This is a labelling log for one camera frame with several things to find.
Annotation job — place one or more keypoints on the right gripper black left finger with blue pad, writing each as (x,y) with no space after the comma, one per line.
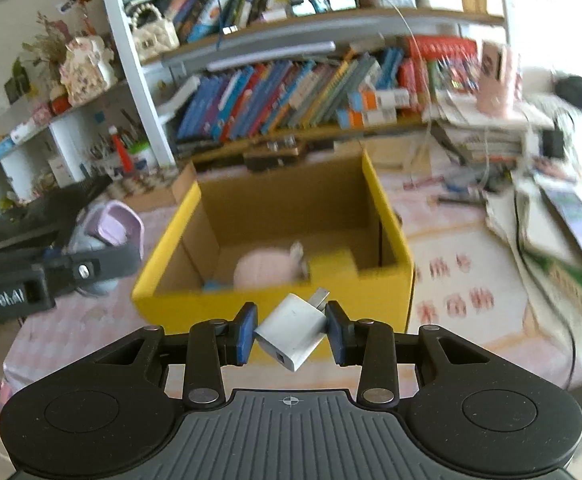
(211,346)

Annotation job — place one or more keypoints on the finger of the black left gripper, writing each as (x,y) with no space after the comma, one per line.
(95,272)

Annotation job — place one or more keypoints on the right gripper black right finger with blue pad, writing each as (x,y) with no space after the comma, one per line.
(371,346)

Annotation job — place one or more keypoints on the lilac plastic cup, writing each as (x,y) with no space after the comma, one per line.
(105,224)

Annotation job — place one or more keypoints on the white charger cube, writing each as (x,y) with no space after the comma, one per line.
(294,329)

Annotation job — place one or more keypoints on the pink plush pig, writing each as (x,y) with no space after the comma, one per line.
(270,266)

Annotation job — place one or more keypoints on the blue wrapper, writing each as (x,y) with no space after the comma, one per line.
(212,286)

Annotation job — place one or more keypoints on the yellow tape roll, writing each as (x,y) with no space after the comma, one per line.
(339,263)

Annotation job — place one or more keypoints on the black electronic keyboard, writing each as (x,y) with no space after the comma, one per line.
(51,217)

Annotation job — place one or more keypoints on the yellow cardboard box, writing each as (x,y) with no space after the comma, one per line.
(325,204)

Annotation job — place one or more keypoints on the pink checkered tablecloth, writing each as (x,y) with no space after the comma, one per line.
(466,280)

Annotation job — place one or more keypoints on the red white glue bottle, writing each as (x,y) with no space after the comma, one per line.
(125,158)

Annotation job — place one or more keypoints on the wooden chess board box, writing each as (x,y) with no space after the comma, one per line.
(162,188)

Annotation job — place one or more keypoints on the white green lidded jar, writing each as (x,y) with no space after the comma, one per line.
(143,157)

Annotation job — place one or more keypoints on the green thick book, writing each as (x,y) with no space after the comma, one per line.
(566,279)

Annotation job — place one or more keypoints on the orange white medicine box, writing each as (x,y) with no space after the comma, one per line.
(398,99)

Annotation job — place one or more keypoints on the white quilted handbag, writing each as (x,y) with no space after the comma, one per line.
(152,33)

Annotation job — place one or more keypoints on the white bookshelf unit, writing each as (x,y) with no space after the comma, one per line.
(155,80)

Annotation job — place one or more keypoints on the black power adapter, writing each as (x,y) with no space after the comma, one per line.
(552,144)

